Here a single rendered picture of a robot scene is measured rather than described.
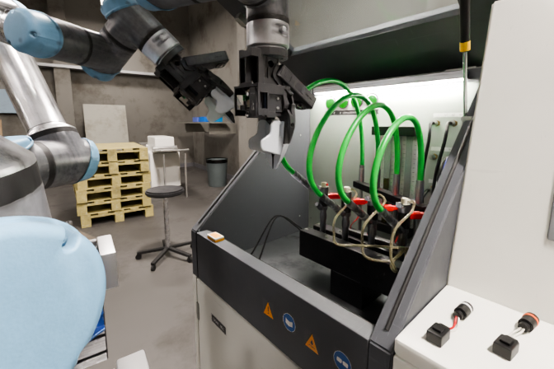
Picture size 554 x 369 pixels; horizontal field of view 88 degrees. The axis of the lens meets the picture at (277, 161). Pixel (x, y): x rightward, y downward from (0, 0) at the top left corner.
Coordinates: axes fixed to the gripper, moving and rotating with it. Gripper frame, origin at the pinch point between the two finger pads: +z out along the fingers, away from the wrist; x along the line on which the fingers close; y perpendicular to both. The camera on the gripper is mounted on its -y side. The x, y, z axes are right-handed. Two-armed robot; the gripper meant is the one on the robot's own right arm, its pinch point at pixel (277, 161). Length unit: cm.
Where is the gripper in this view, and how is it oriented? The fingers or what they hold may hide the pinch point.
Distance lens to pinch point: 55.1
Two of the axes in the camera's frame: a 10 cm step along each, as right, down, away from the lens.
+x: 6.6, 1.0, -7.4
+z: 0.0, 9.9, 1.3
